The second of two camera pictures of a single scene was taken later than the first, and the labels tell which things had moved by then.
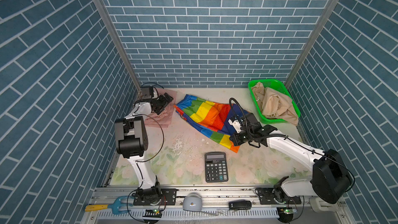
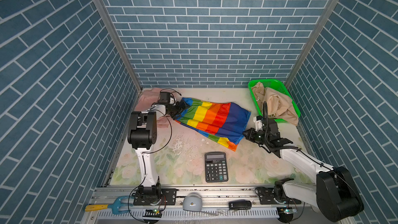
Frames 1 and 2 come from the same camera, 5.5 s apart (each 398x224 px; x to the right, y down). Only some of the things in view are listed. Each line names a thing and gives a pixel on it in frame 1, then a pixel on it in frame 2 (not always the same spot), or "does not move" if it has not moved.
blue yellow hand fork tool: x=115 y=206 does not move
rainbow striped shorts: x=211 y=119 does not move
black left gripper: x=164 y=102 -> x=178 y=108
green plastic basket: x=275 y=85 does not move
